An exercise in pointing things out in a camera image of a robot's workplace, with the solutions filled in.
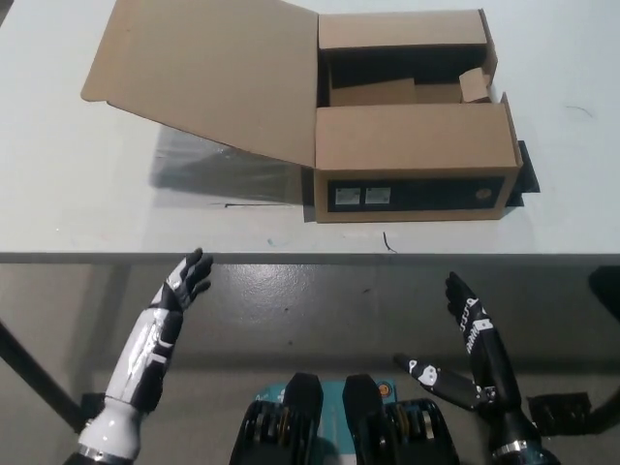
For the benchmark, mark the black teal robot torso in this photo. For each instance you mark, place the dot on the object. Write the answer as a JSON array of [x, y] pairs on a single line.
[[300, 426]]

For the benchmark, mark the clear plastic document sleeve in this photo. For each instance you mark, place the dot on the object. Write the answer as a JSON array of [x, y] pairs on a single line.
[[218, 179]]

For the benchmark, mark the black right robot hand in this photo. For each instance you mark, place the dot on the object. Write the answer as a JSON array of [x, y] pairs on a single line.
[[491, 358]]

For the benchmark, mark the small folded cardboard piece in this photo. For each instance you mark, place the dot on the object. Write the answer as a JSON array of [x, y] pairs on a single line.
[[475, 86]]

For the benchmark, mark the brown cardboard storage box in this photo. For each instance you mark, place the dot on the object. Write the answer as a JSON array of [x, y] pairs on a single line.
[[407, 145]]

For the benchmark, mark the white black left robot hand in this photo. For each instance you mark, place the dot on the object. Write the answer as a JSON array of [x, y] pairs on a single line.
[[145, 349]]

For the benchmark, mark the black floor tape patch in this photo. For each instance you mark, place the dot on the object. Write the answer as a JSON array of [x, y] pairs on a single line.
[[557, 412]]

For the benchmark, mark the black metal table leg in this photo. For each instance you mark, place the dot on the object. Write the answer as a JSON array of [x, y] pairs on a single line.
[[39, 378]]

